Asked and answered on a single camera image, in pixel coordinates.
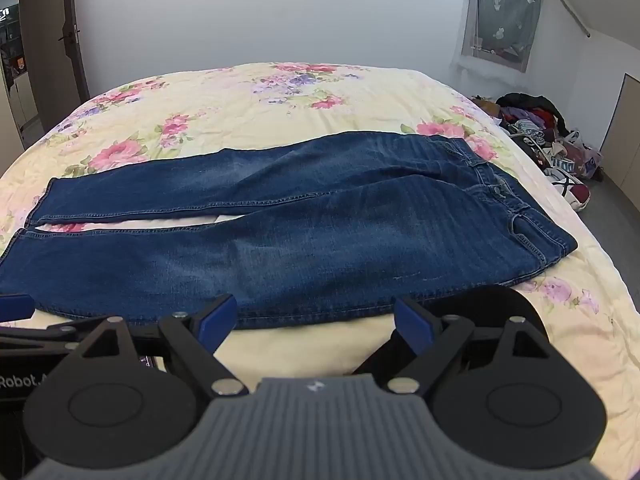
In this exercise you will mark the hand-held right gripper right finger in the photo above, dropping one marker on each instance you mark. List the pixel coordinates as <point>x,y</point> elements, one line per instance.
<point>411,321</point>

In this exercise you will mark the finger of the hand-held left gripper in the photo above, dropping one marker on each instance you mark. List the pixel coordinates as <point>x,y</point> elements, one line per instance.
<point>15,306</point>

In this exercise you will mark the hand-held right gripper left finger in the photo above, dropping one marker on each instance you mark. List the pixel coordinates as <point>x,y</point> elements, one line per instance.
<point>221,317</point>

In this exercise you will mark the blue denim pants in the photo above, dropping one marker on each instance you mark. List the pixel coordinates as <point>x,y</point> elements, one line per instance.
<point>300,240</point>

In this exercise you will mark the white and maroon shoe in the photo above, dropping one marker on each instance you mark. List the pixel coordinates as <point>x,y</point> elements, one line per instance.
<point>570,187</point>

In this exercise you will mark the floral bed blanket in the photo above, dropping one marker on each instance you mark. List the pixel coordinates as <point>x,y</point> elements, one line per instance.
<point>225,105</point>

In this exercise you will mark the pile of clothes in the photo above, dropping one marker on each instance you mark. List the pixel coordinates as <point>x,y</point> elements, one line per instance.
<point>535,115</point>

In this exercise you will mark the brown wooden door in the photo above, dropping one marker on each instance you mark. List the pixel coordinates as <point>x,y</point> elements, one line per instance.
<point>50,60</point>

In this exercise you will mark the light wooden wardrobe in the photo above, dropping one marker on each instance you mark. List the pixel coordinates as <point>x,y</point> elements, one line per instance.
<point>622,140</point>

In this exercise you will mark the grey printed window curtain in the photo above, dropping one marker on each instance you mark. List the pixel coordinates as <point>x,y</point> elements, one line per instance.
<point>505,10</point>

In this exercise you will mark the grey wall pipe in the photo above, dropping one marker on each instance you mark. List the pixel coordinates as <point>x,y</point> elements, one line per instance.
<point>565,2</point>

